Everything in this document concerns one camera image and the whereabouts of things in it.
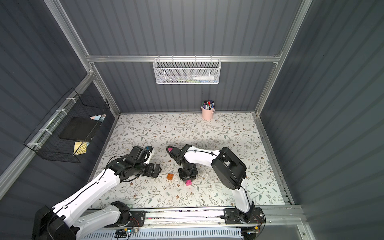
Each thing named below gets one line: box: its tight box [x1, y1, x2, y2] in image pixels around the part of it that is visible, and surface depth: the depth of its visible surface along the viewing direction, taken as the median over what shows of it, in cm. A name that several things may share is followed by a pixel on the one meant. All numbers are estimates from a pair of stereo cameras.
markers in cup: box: [201, 100, 215, 110], surface depth 111 cm
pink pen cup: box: [200, 107, 216, 121], surface depth 117 cm
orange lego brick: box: [166, 173, 174, 181], surface depth 88 cm
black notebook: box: [58, 116, 99, 141], surface depth 75 cm
